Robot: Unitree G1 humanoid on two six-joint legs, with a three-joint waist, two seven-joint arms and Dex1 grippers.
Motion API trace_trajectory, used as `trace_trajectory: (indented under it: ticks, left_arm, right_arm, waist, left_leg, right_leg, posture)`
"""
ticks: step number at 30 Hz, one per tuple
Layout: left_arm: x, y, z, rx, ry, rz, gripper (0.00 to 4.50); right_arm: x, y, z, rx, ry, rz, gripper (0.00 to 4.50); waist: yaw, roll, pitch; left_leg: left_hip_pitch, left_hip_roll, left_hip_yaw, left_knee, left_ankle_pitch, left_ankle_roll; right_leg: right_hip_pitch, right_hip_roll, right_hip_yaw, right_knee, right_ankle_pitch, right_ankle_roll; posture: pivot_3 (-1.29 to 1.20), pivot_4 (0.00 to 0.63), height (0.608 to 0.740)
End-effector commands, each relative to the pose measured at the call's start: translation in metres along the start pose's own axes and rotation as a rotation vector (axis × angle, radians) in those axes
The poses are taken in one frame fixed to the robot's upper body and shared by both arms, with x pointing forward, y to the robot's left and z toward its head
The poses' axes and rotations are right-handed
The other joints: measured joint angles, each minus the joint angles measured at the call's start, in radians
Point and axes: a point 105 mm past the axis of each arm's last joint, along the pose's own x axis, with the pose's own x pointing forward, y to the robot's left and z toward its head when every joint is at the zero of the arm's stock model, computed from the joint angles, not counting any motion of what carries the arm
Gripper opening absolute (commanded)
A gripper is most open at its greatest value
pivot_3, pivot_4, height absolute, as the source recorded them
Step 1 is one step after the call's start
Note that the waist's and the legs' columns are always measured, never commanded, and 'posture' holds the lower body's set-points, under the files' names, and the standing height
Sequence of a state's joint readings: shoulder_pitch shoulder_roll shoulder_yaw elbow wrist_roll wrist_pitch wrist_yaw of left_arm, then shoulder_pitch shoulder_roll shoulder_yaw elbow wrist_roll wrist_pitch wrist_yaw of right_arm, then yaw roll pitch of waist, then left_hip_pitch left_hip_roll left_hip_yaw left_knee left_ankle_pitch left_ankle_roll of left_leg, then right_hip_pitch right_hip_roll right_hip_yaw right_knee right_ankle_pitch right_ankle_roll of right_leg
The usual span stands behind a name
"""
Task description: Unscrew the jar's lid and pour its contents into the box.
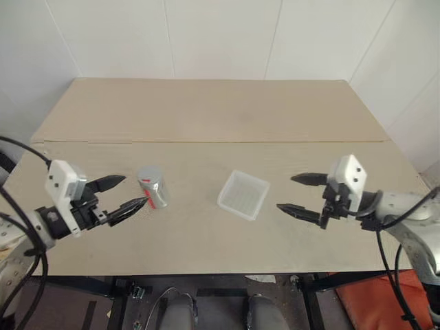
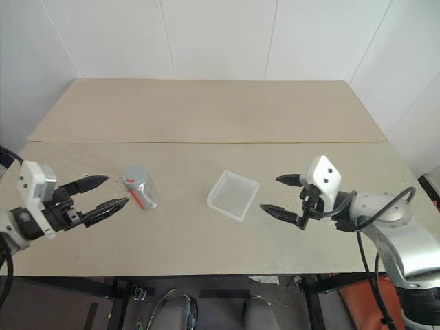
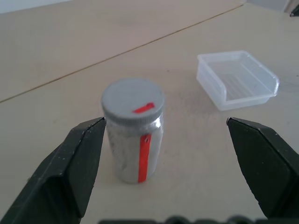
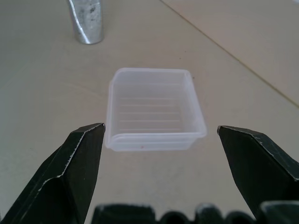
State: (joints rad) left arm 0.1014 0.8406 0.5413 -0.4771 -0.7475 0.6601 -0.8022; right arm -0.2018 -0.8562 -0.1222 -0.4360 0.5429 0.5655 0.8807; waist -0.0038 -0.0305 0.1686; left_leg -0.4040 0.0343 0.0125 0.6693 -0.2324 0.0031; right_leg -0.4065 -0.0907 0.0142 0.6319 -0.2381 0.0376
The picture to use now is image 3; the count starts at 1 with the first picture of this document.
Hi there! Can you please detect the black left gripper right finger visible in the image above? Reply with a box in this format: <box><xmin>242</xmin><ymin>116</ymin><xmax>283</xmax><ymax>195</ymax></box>
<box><xmin>226</xmin><ymin>117</ymin><xmax>299</xmax><ymax>224</ymax></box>

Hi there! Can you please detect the grey-lidded jar with red tape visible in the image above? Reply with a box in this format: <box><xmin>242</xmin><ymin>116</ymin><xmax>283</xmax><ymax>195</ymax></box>
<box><xmin>105</xmin><ymin>111</ymin><xmax>164</xmax><ymax>185</ymax></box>

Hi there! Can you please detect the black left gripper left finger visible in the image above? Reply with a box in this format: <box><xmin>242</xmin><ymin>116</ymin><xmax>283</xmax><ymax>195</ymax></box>
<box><xmin>0</xmin><ymin>116</ymin><xmax>107</xmax><ymax>224</ymax></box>

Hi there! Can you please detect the clear plastic tray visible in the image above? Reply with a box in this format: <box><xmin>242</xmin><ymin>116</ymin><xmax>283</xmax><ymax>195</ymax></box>
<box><xmin>196</xmin><ymin>49</ymin><xmax>280</xmax><ymax>112</ymax></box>

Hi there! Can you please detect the grey plastic jar lid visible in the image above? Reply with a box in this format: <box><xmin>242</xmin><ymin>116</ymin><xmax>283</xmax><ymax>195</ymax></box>
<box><xmin>100</xmin><ymin>78</ymin><xmax>165</xmax><ymax>126</ymax></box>

